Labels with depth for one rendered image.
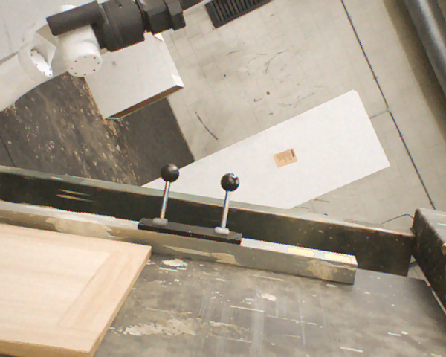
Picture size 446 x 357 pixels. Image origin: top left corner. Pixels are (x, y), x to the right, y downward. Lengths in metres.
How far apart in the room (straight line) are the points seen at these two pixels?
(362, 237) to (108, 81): 5.05
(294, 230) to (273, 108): 7.87
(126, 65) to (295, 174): 2.13
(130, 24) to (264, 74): 8.14
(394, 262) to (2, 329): 0.91
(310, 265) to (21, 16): 2.77
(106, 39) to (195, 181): 3.80
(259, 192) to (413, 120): 4.71
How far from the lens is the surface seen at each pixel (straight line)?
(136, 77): 6.39
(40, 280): 1.15
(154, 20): 1.34
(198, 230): 1.36
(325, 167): 5.00
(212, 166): 5.06
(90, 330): 0.99
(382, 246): 1.60
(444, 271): 1.37
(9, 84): 1.39
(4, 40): 3.89
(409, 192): 9.49
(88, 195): 1.61
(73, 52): 1.32
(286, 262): 1.35
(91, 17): 1.32
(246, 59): 9.48
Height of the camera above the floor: 1.74
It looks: 9 degrees down
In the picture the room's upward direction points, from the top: 66 degrees clockwise
